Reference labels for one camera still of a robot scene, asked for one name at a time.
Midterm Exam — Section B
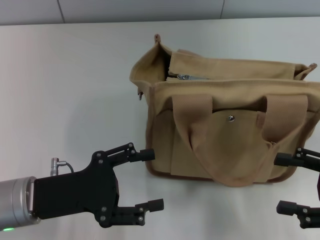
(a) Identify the left silver connector with cable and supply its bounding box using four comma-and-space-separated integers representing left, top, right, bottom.
50, 156, 76, 175

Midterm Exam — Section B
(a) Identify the khaki canvas food bag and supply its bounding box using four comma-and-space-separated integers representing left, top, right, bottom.
128, 33, 320, 188

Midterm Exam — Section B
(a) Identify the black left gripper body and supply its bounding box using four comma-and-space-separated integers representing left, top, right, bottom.
33, 149, 121, 229

